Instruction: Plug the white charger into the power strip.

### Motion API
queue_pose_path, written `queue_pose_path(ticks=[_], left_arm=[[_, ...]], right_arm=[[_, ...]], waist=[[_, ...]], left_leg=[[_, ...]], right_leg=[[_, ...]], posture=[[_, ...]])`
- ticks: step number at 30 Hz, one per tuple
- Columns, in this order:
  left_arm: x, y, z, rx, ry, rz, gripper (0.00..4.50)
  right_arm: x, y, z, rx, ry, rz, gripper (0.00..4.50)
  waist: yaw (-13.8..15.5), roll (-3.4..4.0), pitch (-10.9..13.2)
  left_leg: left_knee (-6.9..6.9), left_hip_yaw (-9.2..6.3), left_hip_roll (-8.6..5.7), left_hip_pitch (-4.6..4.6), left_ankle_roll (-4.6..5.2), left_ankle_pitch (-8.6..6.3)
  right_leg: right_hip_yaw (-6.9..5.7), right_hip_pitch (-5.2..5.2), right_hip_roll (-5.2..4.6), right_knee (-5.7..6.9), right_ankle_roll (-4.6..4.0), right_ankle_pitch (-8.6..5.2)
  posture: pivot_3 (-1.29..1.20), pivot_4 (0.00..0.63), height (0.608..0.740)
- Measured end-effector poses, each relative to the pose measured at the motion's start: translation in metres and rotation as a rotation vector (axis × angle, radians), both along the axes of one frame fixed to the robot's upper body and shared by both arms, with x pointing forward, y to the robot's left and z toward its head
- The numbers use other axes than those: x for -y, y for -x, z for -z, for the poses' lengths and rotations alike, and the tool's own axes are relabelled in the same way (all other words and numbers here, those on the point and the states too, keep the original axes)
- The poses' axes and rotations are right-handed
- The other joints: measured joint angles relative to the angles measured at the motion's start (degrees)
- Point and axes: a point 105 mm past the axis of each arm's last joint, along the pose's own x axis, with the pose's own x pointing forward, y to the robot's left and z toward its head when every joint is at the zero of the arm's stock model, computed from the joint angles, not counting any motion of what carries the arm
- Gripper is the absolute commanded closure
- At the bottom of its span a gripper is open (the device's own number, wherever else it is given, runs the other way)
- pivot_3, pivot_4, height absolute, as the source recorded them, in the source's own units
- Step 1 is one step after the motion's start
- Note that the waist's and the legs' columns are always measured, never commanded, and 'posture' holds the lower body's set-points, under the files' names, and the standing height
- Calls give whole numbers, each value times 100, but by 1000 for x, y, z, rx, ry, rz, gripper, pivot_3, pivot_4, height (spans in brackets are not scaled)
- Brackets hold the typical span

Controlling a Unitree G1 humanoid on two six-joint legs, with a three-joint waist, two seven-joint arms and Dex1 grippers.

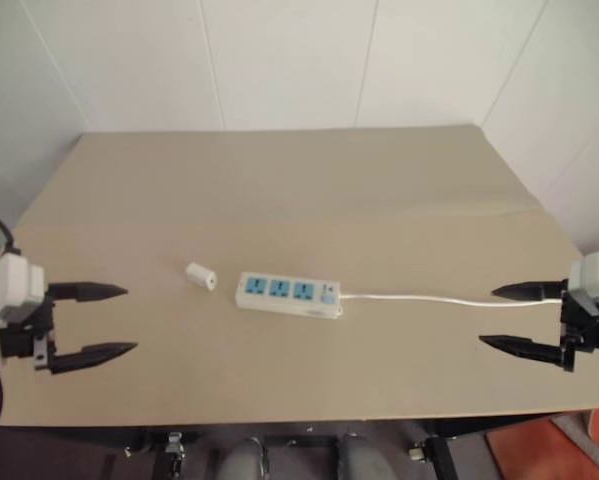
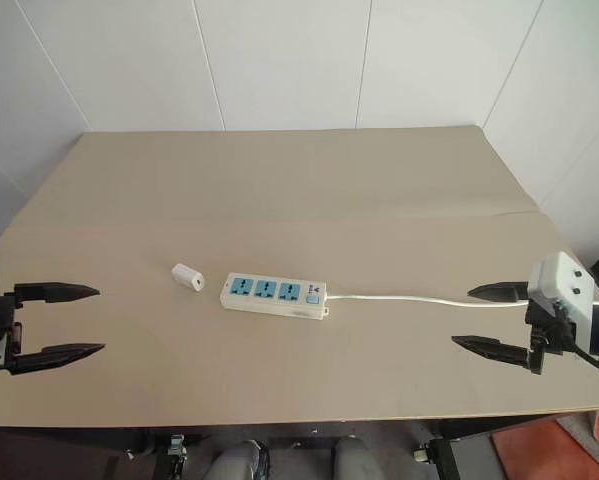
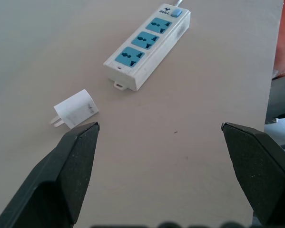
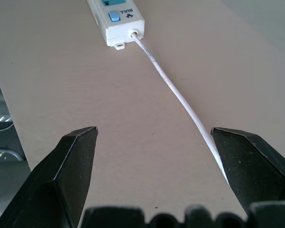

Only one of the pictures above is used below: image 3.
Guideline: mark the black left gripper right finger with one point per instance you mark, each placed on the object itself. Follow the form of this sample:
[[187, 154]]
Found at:
[[258, 171]]

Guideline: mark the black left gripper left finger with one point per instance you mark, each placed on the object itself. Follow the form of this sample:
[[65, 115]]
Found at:
[[61, 175]]

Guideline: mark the white plug adapter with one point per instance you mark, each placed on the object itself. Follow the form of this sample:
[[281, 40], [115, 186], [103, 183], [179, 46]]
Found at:
[[75, 110]]

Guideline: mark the white power strip blue sockets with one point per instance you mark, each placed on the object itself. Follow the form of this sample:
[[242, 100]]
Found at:
[[148, 47]]

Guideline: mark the grey clutter beside table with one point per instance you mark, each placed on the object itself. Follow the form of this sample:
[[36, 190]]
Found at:
[[281, 111]]

